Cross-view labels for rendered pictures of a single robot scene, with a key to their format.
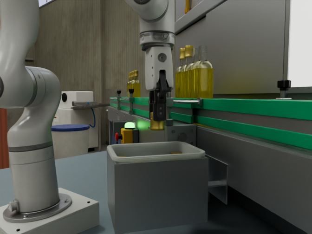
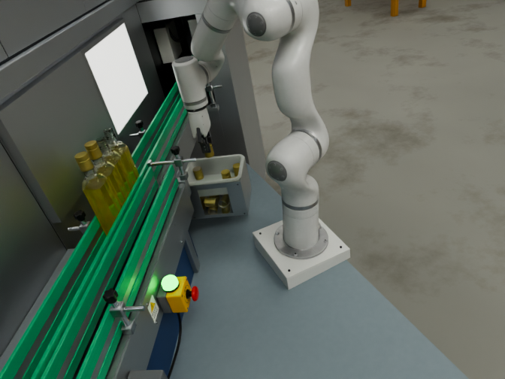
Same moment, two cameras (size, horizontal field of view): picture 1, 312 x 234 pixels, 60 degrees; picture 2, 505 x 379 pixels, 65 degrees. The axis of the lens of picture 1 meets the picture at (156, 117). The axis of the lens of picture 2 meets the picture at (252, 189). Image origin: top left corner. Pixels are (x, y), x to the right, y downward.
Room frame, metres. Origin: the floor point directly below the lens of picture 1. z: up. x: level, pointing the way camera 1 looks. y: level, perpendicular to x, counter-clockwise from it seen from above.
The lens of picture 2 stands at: (1.76, 0.70, 1.79)
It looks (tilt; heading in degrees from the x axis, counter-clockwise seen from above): 35 degrees down; 207
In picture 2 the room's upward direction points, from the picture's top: 12 degrees counter-clockwise
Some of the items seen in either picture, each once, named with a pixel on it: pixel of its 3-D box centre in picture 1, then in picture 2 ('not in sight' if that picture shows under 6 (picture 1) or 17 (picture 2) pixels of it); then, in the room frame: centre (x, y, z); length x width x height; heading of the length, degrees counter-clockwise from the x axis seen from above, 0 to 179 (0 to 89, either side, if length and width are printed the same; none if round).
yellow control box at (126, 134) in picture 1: (129, 137); (176, 295); (1.21, 0.12, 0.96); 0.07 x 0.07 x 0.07; 16
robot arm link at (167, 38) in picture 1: (157, 41); (195, 101); (0.66, 0.00, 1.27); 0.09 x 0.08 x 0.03; 14
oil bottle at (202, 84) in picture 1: (202, 91); (125, 171); (0.93, -0.16, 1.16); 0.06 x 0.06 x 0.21; 15
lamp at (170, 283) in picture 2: (129, 125); (169, 282); (1.21, 0.12, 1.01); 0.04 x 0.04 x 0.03
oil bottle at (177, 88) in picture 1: (183, 92); (106, 206); (1.10, -0.11, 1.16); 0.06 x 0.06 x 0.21; 15
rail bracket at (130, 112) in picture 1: (126, 101); (130, 312); (1.38, 0.15, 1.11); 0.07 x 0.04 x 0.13; 106
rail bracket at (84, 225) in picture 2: not in sight; (81, 231); (1.17, -0.17, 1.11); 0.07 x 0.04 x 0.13; 106
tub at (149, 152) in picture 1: (153, 165); (216, 177); (0.68, 0.01, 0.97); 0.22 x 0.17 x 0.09; 106
